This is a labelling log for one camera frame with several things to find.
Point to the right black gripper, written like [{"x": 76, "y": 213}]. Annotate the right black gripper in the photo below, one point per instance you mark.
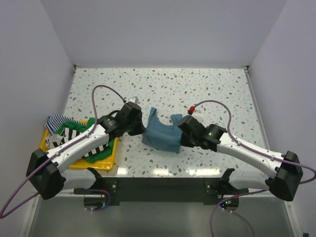
[{"x": 184, "y": 142}]

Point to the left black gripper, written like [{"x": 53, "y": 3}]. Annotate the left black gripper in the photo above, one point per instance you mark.
[{"x": 140, "y": 129}]

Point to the blue ribbed tank top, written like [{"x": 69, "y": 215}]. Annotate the blue ribbed tank top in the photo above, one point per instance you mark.
[{"x": 161, "y": 136}]

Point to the black white striped tank top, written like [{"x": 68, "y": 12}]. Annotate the black white striped tank top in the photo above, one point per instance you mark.
[{"x": 67, "y": 134}]

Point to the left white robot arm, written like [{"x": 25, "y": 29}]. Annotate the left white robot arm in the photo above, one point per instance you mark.
[{"x": 48, "y": 171}]

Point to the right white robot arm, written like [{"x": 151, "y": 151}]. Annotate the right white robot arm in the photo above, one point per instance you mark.
[{"x": 278, "y": 173}]

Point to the green tank top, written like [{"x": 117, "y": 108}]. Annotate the green tank top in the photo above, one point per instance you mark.
[{"x": 82, "y": 127}]

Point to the blue white striped tank top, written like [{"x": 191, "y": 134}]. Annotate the blue white striped tank top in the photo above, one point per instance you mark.
[{"x": 54, "y": 122}]

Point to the yellow plastic tray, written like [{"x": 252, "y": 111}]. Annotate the yellow plastic tray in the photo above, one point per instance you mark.
[{"x": 103, "y": 165}]

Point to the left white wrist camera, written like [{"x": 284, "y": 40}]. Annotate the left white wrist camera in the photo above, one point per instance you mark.
[{"x": 133, "y": 99}]

